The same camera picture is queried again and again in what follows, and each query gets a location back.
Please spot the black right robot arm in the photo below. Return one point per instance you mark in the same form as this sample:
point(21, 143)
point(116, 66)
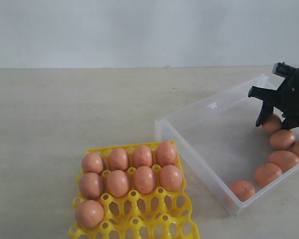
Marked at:
point(285, 98)

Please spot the clear plastic bin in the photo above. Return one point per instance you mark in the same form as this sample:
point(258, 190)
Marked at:
point(218, 139)

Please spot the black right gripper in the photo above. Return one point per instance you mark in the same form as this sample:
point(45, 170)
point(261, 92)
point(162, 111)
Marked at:
point(285, 98)

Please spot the yellow plastic egg tray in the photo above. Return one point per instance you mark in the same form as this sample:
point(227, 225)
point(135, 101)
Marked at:
point(161, 214)

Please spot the brown egg front bottom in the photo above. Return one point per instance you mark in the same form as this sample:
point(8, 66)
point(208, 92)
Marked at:
point(243, 190)

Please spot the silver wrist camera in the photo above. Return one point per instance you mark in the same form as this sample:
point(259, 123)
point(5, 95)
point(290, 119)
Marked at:
point(283, 70)

